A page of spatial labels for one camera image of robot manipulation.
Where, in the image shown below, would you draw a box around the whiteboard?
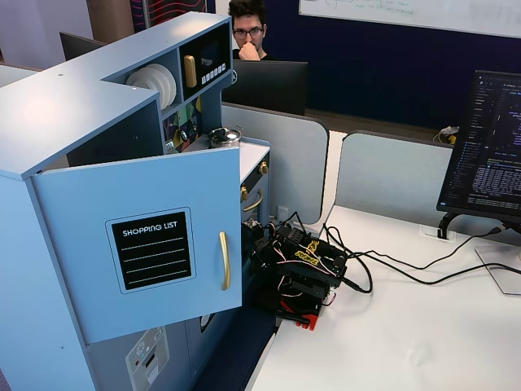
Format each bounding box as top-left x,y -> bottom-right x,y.
298,0 -> 521,41

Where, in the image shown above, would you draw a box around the gold oven door handle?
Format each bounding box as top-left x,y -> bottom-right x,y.
243,189 -> 264,212

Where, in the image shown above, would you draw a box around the man in black shirt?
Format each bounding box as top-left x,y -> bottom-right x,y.
227,0 -> 282,62

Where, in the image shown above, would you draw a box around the dark banner with red lines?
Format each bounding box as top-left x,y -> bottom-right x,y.
129,0 -> 208,29

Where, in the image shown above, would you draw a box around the red and black arm base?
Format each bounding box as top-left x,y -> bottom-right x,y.
275,299 -> 323,332

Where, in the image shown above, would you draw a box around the black Dell monitor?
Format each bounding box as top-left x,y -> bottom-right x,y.
221,59 -> 309,116

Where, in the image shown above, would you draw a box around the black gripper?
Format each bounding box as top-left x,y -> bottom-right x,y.
250,238 -> 286,286

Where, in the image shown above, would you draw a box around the grey desk divider panel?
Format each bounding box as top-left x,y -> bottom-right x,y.
335,130 -> 455,223
221,101 -> 330,227

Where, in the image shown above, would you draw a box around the monitor showing code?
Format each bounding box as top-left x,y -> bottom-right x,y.
436,69 -> 521,226

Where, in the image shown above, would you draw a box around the black cable with plug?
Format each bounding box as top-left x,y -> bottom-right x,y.
323,222 -> 521,272

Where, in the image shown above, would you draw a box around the black eyeglasses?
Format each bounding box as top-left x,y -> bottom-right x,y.
232,27 -> 265,41

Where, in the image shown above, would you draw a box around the black monitor stand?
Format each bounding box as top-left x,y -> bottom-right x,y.
437,211 -> 469,241

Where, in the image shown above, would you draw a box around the blue shopping list cabinet door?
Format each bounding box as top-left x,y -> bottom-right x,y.
30,145 -> 244,345

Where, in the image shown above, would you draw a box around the gold cabinet door handle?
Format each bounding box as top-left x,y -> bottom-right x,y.
218,231 -> 232,292

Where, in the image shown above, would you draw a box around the white desk cable port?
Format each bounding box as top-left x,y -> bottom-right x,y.
420,225 -> 460,244

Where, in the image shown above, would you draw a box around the gold microwave handle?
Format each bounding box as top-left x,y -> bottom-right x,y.
183,55 -> 198,89

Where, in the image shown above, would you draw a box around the man's hand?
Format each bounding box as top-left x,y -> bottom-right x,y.
238,42 -> 261,61

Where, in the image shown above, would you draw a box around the white toy plate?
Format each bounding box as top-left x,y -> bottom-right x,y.
125,64 -> 162,91
140,63 -> 172,109
156,67 -> 178,112

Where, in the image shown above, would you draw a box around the metal toy pot with lid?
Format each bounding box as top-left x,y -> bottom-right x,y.
208,126 -> 244,148

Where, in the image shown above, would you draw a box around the silver monitor base plate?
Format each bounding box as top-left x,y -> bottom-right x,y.
474,245 -> 521,297

